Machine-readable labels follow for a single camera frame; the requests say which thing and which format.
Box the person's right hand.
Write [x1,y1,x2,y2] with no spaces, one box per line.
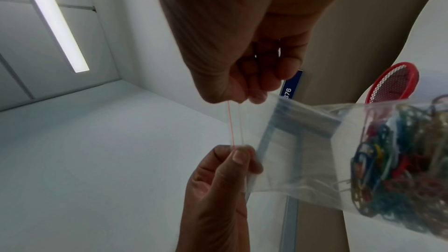
[147,0,365,105]

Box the person's left hand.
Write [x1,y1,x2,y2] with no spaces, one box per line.
[175,144,264,252]

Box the clear plastic bag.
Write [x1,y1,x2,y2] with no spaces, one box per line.
[223,91,448,239]

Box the pile of colourful paper clips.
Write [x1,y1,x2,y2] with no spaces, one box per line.
[350,94,448,233]

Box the blue number sign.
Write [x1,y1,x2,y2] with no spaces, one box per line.
[280,69,304,99]

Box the beige partition panel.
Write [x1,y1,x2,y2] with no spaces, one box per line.
[297,0,438,252]

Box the ceiling light panel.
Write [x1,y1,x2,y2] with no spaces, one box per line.
[15,0,91,74]

